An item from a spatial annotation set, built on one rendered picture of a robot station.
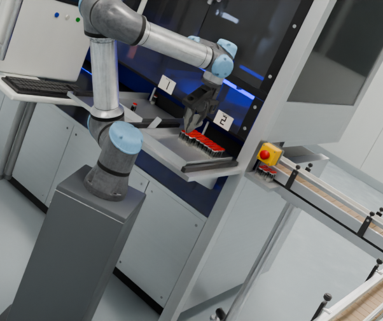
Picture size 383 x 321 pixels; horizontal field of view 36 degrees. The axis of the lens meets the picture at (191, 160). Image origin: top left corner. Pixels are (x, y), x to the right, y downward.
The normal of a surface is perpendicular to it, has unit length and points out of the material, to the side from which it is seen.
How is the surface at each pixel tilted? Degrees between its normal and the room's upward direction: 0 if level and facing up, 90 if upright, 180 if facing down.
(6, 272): 0
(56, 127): 90
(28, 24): 90
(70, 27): 90
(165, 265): 90
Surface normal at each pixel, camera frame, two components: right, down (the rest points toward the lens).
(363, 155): -0.55, 0.06
